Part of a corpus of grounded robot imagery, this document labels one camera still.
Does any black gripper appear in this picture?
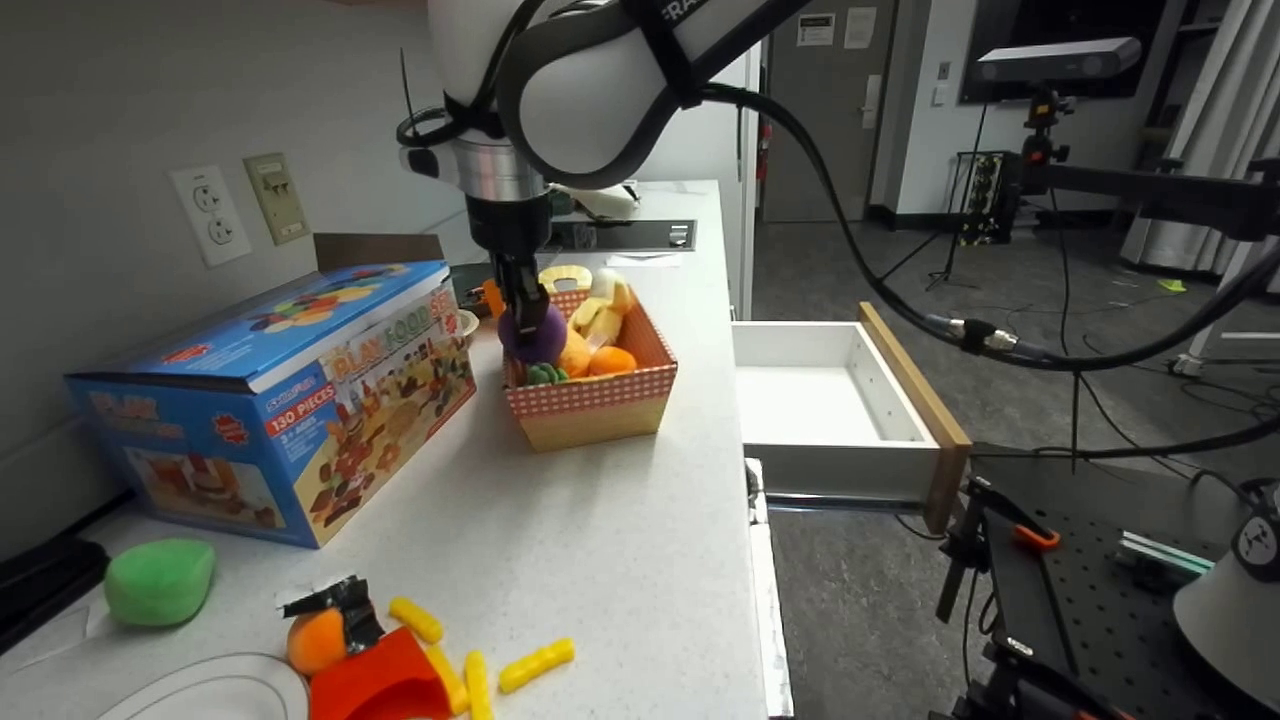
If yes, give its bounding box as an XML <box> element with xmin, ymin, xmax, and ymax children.
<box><xmin>465</xmin><ymin>195</ymin><xmax>565</xmax><ymax>337</ymax></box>

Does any black power strip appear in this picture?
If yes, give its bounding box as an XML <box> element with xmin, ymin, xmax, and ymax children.
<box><xmin>960</xmin><ymin>151</ymin><xmax>1007</xmax><ymax>252</ymax></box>

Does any black flat object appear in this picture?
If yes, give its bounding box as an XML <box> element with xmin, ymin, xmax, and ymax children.
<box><xmin>0</xmin><ymin>536</ymin><xmax>112</xmax><ymax>655</ymax></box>

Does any green plush toy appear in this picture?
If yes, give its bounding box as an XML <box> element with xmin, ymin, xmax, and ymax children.
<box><xmin>101</xmin><ymin>536</ymin><xmax>221</xmax><ymax>636</ymax></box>

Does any black clamp with orange handle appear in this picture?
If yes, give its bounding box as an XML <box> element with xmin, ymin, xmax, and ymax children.
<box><xmin>931</xmin><ymin>478</ymin><xmax>1068</xmax><ymax>633</ymax></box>

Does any round dial gauge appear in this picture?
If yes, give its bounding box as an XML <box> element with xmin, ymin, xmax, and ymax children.
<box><xmin>1226</xmin><ymin>480</ymin><xmax>1280</xmax><ymax>585</ymax></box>

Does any red toy fries carton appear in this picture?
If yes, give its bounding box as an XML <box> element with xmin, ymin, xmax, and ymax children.
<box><xmin>305</xmin><ymin>629</ymin><xmax>456</xmax><ymax>720</ymax></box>

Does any yellow toy fry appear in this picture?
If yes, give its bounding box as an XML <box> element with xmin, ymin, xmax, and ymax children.
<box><xmin>456</xmin><ymin>654</ymin><xmax>497</xmax><ymax>720</ymax></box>
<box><xmin>494</xmin><ymin>636</ymin><xmax>582</xmax><ymax>702</ymax></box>
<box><xmin>385</xmin><ymin>598</ymin><xmax>448</xmax><ymax>654</ymax></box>

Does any orange bowl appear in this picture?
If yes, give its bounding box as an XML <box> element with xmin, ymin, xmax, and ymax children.
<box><xmin>478</xmin><ymin>271</ymin><xmax>514</xmax><ymax>330</ymax></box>

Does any black toy piece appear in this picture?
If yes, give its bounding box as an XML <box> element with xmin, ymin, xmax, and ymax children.
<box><xmin>276</xmin><ymin>578</ymin><xmax>388</xmax><ymax>655</ymax></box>

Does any teal marker pen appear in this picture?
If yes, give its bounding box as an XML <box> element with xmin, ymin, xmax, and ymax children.
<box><xmin>1117</xmin><ymin>530</ymin><xmax>1222</xmax><ymax>579</ymax></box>

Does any orange toy ball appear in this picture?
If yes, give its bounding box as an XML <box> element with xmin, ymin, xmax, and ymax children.
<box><xmin>285</xmin><ymin>608</ymin><xmax>352</xmax><ymax>682</ymax></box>

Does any dark pan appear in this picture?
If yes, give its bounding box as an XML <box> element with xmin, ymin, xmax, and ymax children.
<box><xmin>448</xmin><ymin>262</ymin><xmax>499</xmax><ymax>314</ymax></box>

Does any black cooktop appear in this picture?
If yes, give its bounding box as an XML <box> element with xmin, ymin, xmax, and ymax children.
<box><xmin>553</xmin><ymin>216</ymin><xmax>700</xmax><ymax>257</ymax></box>

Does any grey camera on tripod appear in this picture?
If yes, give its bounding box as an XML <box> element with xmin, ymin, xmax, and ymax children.
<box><xmin>978</xmin><ymin>38</ymin><xmax>1149</xmax><ymax>173</ymax></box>

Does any black perforated table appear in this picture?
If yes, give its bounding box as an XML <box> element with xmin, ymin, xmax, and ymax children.
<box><xmin>978</xmin><ymin>458</ymin><xmax>1280</xmax><ymax>720</ymax></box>

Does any orange checkered cardboard basket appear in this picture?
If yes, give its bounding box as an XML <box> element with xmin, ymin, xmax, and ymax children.
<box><xmin>499</xmin><ymin>280</ymin><xmax>682</xmax><ymax>453</ymax></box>

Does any orange yellow plush fruit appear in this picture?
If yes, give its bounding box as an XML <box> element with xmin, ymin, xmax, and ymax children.
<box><xmin>558</xmin><ymin>326</ymin><xmax>602</xmax><ymax>379</ymax></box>

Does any thick black floor cable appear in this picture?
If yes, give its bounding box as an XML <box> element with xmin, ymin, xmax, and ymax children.
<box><xmin>969</xmin><ymin>414</ymin><xmax>1280</xmax><ymax>464</ymax></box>

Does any green toy vegetable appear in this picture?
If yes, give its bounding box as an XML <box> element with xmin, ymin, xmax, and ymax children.
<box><xmin>519</xmin><ymin>355</ymin><xmax>571</xmax><ymax>393</ymax></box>

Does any white plate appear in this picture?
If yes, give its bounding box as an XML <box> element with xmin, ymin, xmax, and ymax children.
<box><xmin>97</xmin><ymin>654</ymin><xmax>312</xmax><ymax>720</ymax></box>

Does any blue toy food box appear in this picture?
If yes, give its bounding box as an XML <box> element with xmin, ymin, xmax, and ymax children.
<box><xmin>62</xmin><ymin>262</ymin><xmax>480</xmax><ymax>553</ymax></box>

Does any grey round base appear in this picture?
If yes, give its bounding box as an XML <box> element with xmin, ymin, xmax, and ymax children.
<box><xmin>1173</xmin><ymin>553</ymin><xmax>1280</xmax><ymax>714</ymax></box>

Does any white stand leg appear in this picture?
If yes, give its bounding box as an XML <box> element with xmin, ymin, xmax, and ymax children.
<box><xmin>1169</xmin><ymin>265</ymin><xmax>1280</xmax><ymax>386</ymax></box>

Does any white power outlet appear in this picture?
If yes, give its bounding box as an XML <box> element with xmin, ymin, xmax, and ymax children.
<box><xmin>170</xmin><ymin>162</ymin><xmax>258</xmax><ymax>271</ymax></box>

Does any purple round plushie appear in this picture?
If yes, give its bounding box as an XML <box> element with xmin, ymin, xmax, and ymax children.
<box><xmin>499</xmin><ymin>309</ymin><xmax>571</xmax><ymax>371</ymax></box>

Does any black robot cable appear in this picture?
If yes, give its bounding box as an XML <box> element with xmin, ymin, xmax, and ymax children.
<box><xmin>696</xmin><ymin>78</ymin><xmax>1280</xmax><ymax>376</ymax></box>

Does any beige wall switch plate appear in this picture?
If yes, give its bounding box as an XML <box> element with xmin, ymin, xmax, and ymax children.
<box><xmin>242</xmin><ymin>151</ymin><xmax>312</xmax><ymax>248</ymax></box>

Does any white and yellow toy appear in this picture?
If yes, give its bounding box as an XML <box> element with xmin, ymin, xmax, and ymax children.
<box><xmin>537</xmin><ymin>262</ymin><xmax>598</xmax><ymax>295</ymax></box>

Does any yellow plush banana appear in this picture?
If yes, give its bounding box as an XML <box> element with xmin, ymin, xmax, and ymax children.
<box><xmin>569</xmin><ymin>291</ymin><xmax>629</xmax><ymax>348</ymax></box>

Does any white drawer with wooden front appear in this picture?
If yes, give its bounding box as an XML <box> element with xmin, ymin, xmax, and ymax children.
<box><xmin>729</xmin><ymin>299</ymin><xmax>978</xmax><ymax>540</ymax></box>

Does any white paper sign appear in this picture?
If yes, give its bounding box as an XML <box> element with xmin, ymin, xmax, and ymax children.
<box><xmin>840</xmin><ymin>5</ymin><xmax>879</xmax><ymax>55</ymax></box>
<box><xmin>792</xmin><ymin>8</ymin><xmax>840</xmax><ymax>54</ymax></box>

